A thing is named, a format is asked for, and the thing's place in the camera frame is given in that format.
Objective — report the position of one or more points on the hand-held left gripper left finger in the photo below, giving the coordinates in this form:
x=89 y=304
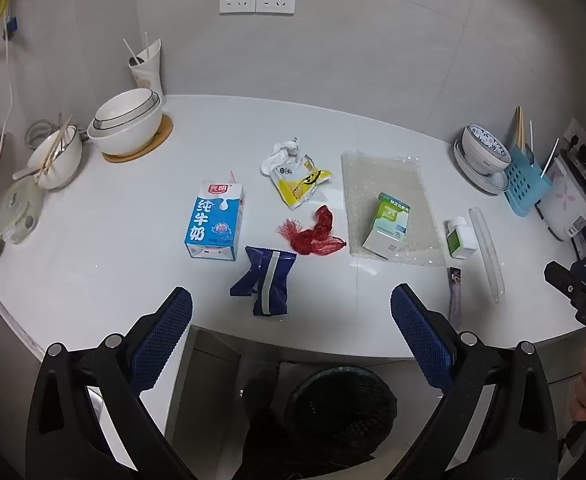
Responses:
x=165 y=332

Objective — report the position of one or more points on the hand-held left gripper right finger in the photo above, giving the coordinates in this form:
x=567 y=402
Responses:
x=420 y=335

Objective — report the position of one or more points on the purple sachet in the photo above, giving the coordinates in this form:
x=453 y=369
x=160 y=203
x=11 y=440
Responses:
x=456 y=300

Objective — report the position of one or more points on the clear plastic tube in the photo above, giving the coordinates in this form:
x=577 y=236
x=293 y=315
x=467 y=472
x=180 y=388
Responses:
x=487 y=255

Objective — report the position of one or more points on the white pill bottle green label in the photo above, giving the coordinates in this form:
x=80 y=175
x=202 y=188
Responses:
x=460 y=240

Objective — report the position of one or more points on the black trash bin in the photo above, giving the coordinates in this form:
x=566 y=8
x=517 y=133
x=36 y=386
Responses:
x=343 y=405

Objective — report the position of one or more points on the green white medicine box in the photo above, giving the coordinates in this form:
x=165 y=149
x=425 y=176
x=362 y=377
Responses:
x=388 y=225

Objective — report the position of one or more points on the dark blue wrapper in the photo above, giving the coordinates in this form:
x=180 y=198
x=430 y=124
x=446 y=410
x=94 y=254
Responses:
x=268 y=280

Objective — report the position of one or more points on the blue milk carton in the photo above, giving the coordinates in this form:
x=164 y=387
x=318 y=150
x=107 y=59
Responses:
x=213 y=225

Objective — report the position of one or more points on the red mesh bag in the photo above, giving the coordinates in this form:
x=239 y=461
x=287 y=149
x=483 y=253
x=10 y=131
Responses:
x=318 y=237

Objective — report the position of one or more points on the bubble wrap sheet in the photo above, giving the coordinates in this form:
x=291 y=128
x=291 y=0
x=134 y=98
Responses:
x=358 y=195

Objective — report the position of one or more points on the yellow snack packet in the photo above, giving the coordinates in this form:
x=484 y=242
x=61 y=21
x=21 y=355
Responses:
x=300 y=185

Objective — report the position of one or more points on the white tissue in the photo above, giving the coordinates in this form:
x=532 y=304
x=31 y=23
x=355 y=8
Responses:
x=280 y=152

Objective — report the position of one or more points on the grey cabinet door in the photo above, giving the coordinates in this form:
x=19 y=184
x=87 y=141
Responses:
x=208 y=380

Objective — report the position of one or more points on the white floral rice cooker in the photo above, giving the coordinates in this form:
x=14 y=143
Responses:
x=565 y=200

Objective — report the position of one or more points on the blue cutlery holder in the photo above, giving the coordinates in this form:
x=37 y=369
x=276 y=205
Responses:
x=523 y=185

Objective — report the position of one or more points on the white straw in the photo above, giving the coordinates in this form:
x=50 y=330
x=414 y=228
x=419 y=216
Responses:
x=549 y=157
x=147 y=45
x=132 y=52

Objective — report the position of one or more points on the blue striped plate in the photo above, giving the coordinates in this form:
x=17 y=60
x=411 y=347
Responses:
x=478 y=180

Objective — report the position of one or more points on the black plug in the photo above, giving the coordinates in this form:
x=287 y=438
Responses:
x=573 y=139

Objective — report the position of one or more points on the floral bowl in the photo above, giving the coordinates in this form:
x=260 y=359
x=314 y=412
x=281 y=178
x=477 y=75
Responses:
x=488 y=142

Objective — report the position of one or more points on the bundle of wooden chopsticks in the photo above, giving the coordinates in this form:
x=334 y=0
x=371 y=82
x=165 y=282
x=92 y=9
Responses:
x=520 y=127

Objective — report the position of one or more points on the plain white bowl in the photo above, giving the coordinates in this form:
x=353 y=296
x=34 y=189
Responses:
x=63 y=165

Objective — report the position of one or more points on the white bowl dark rim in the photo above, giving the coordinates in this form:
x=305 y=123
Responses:
x=125 y=107
x=123 y=140

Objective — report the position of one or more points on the round wooden coaster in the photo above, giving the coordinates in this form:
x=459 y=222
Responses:
x=160 y=135

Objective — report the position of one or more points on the metal spoon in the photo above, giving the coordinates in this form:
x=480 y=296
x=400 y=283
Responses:
x=25 y=174

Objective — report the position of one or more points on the wooden chopstick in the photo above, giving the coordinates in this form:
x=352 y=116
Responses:
x=55 y=147
x=48 y=152

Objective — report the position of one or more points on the white paper cup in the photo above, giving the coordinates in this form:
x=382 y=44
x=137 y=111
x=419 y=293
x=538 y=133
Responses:
x=147 y=72

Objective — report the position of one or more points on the blue clip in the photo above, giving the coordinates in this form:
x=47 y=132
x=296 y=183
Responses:
x=11 y=24

